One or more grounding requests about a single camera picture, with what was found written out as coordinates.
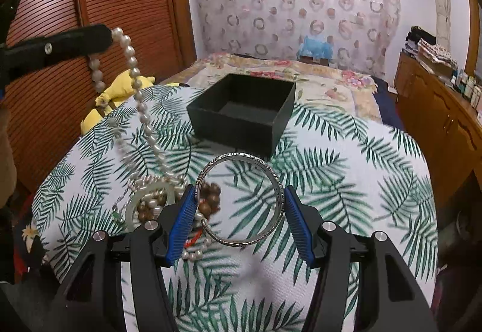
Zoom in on brown wooden bead bracelet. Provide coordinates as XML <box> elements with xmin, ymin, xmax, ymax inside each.
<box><xmin>137</xmin><ymin>182</ymin><xmax>223</xmax><ymax>223</ymax></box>

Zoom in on small pearl bracelet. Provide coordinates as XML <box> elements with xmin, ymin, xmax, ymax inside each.
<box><xmin>180</xmin><ymin>212</ymin><xmax>214</xmax><ymax>262</ymax></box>

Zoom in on floral bedspread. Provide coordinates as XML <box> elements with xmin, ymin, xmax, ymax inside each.
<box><xmin>163</xmin><ymin>53</ymin><xmax>381</xmax><ymax>123</ymax></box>

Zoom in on blue plush toy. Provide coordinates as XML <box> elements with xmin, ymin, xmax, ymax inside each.
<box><xmin>296</xmin><ymin>36</ymin><xmax>333</xmax><ymax>60</ymax></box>

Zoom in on white pearl necklace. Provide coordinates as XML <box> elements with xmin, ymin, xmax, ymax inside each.
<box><xmin>88</xmin><ymin>27</ymin><xmax>190</xmax><ymax>205</ymax></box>

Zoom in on pale green jade bangle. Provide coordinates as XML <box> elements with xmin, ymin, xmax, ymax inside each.
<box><xmin>124</xmin><ymin>180</ymin><xmax>177</xmax><ymax>232</ymax></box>

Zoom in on pink circle patterned curtain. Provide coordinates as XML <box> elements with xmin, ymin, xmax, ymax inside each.
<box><xmin>196</xmin><ymin>0</ymin><xmax>400</xmax><ymax>78</ymax></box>

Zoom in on wooden slatted wardrobe door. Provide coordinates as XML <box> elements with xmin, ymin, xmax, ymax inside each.
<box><xmin>1</xmin><ymin>0</ymin><xmax>195</xmax><ymax>201</ymax></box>

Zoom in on wooden sideboard cabinet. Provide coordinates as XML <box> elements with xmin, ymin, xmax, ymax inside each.
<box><xmin>394</xmin><ymin>53</ymin><xmax>481</xmax><ymax>211</ymax></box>

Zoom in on silver engraved bangle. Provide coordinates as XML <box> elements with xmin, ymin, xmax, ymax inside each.
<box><xmin>194</xmin><ymin>152</ymin><xmax>286</xmax><ymax>248</ymax></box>

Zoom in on stack of folded clothes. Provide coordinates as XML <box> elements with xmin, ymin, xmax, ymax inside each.
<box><xmin>404</xmin><ymin>26</ymin><xmax>458</xmax><ymax>79</ymax></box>

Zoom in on palm leaf print cloth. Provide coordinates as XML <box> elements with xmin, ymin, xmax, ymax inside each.
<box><xmin>31</xmin><ymin>84</ymin><xmax>440</xmax><ymax>332</ymax></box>

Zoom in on cosmetic bottles on cabinet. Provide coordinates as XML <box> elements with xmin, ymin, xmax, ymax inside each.
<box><xmin>450</xmin><ymin>71</ymin><xmax>481</xmax><ymax>124</ymax></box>

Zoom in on green leaf pendant chain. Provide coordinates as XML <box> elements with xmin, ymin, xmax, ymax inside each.
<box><xmin>111</xmin><ymin>184</ymin><xmax>136</xmax><ymax>223</ymax></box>

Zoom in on yellow plush toy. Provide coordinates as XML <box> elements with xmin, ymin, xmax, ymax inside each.
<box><xmin>79</xmin><ymin>69</ymin><xmax>180</xmax><ymax>136</ymax></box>

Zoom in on black square storage box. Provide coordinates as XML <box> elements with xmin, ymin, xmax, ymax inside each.
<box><xmin>187</xmin><ymin>74</ymin><xmax>296</xmax><ymax>160</ymax></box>

